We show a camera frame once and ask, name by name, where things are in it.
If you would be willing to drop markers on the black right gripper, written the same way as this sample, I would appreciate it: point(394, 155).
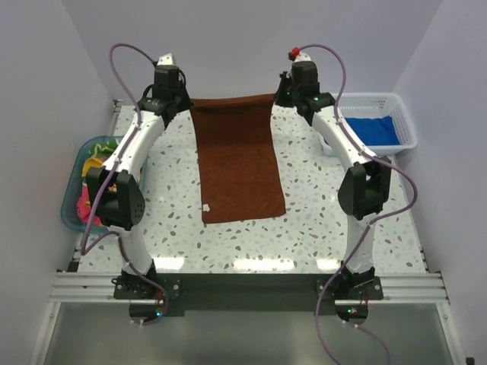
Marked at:
point(287, 78)

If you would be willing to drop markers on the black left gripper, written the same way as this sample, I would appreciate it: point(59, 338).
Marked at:
point(187, 103)

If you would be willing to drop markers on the blue towel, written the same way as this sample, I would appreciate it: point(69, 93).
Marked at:
point(374, 131)

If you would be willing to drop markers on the brown towel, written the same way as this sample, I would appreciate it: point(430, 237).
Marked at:
point(239, 174)

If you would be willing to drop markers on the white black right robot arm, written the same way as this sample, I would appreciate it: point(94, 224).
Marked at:
point(365, 187)

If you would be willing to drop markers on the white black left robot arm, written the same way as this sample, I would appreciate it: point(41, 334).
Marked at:
point(147, 126)

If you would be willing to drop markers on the white plastic mesh basket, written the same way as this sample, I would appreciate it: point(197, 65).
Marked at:
point(378, 105)

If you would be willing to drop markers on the green patterned towel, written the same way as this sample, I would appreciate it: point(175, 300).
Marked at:
point(104, 148)

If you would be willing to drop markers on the teal plastic bin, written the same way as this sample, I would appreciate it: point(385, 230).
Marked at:
point(74, 190)

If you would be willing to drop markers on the pink towel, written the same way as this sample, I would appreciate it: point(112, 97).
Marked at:
point(83, 206)

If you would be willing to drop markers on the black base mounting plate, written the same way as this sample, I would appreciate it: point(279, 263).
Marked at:
point(219, 292)

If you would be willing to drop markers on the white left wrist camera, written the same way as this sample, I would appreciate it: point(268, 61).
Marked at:
point(167, 59)

